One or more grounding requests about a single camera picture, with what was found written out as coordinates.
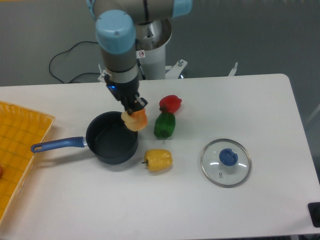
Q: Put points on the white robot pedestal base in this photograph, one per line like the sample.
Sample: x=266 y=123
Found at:
x=135 y=50

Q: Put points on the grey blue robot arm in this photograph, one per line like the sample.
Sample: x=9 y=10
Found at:
x=140 y=11

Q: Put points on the green bell pepper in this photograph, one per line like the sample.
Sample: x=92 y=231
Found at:
x=164 y=125

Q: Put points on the yellow bell pepper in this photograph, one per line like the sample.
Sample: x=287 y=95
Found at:
x=157 y=159

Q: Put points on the dark pot with blue handle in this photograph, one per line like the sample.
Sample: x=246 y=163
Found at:
x=106 y=136

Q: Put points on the yellow plastic basket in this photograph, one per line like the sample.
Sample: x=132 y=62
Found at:
x=20 y=128

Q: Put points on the black object at table corner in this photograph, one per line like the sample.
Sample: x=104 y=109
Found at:
x=314 y=211

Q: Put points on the round flower-shaped bread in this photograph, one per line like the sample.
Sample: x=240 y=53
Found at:
x=135 y=122

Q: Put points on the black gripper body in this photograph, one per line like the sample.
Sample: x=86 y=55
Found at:
x=124 y=92

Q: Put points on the glass lid with blue knob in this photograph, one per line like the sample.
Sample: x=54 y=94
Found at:
x=225 y=163

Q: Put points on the red bell pepper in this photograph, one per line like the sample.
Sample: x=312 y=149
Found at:
x=170 y=104

